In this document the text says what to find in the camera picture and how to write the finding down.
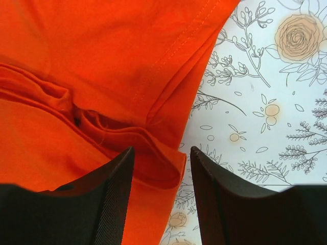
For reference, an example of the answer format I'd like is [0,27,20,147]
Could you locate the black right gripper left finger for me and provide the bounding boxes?
[1,147,135,244]

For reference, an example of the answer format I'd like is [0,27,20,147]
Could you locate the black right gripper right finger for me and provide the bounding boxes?
[190,147,326,244]

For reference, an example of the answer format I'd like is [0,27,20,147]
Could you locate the orange t shirt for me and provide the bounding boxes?
[1,1,238,244]

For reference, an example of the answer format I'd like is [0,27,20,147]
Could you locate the floral patterned table mat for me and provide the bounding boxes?
[160,1,326,244]

